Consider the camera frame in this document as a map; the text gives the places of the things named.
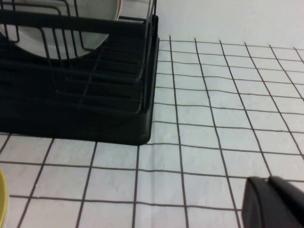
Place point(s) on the white checked tablecloth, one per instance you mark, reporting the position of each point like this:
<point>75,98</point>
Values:
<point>213,142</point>

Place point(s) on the yellow round plate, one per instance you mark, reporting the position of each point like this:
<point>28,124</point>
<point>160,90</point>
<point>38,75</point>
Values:
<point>2,197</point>

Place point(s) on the black plastic drip tray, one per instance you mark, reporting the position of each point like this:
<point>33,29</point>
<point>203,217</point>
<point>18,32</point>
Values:
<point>95,128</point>

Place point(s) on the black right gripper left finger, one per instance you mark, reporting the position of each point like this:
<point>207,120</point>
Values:
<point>256,209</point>

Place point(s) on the grey round plate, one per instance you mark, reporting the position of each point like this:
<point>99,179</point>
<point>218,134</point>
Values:
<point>95,39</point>

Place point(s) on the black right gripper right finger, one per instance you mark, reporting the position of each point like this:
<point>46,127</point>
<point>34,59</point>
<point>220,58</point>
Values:
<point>289,204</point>

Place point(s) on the pink round plate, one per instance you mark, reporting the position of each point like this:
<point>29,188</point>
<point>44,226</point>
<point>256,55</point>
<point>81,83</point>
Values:
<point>120,7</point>

